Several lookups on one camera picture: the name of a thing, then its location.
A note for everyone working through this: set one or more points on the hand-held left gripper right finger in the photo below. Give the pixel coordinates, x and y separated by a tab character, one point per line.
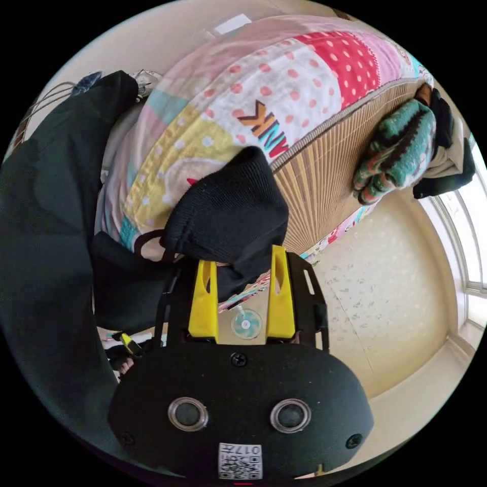
280	312

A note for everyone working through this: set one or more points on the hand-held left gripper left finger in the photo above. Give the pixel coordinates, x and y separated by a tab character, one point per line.
203	312

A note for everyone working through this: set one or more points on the black long sleeve shirt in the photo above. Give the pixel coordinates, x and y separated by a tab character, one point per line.
49	228

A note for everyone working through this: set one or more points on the small fan with teal blades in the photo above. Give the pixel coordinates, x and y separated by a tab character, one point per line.
246	323

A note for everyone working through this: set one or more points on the pile of clothes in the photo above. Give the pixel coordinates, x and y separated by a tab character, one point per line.
403	152

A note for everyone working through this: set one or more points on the bed with patchwork quilt and mat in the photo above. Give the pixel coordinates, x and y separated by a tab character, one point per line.
274	76

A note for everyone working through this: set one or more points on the window with white frame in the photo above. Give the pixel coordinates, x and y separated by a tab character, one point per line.
462	243

